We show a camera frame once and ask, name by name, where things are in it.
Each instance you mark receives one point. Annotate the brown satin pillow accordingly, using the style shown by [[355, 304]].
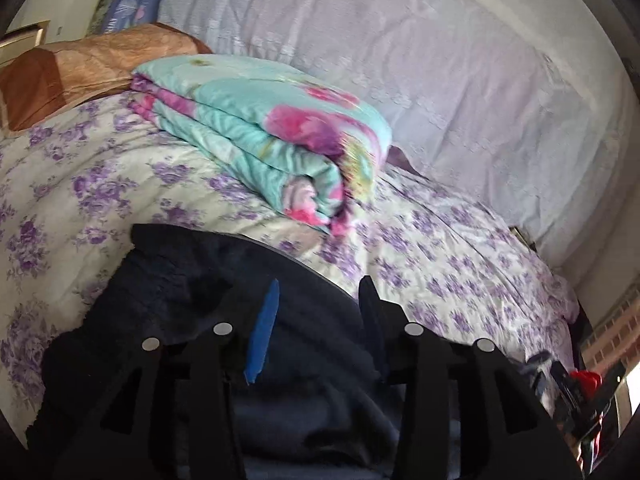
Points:
[[75, 67]]

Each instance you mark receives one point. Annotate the purple cloth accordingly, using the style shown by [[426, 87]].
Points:
[[402, 160]]

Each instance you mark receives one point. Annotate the folded teal floral blanket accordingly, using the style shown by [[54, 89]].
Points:
[[260, 125]]

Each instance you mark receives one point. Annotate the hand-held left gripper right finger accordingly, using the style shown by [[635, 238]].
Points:
[[371, 310]]

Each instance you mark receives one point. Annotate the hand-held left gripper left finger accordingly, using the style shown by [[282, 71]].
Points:
[[262, 332]]

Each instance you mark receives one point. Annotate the dark navy pants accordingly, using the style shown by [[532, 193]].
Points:
[[310, 385]]

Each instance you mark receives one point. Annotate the purple floral bed sheet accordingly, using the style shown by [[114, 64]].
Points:
[[125, 185]]

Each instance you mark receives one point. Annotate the small dark object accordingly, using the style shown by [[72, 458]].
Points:
[[520, 237]]

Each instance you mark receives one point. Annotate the white mosquito net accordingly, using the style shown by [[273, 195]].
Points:
[[400, 60]]

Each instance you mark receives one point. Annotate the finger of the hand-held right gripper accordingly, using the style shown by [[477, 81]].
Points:
[[575, 400]]

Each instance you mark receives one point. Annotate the beige patterned curtain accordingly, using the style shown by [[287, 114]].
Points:
[[607, 332]]

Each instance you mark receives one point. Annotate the gold picture frame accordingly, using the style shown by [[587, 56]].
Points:
[[27, 40]]

